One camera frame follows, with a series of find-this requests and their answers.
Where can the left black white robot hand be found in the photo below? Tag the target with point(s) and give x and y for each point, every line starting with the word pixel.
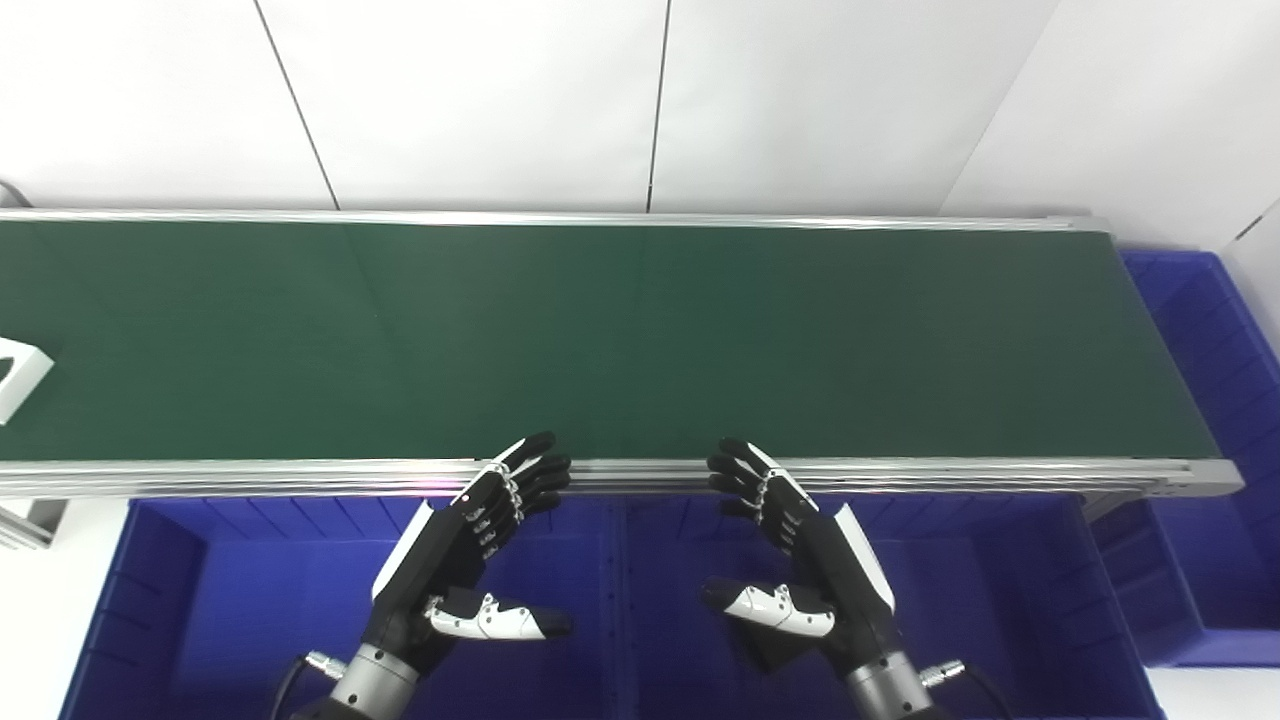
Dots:
pixel 440 560

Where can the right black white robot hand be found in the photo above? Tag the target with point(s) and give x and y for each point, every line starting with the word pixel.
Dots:
pixel 830 580

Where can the white square part with hole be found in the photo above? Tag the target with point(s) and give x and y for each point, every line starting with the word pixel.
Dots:
pixel 22 380

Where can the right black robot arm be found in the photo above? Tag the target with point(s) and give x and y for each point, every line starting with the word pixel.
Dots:
pixel 885 692

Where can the green conveyor belt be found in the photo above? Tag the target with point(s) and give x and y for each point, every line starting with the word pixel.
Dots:
pixel 700 476
pixel 640 340

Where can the large blue plastic bin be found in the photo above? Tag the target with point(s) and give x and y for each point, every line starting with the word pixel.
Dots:
pixel 250 620
pixel 1000 620
pixel 1210 480

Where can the aluminium conveyor support leg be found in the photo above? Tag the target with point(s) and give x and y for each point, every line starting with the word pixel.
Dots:
pixel 30 520

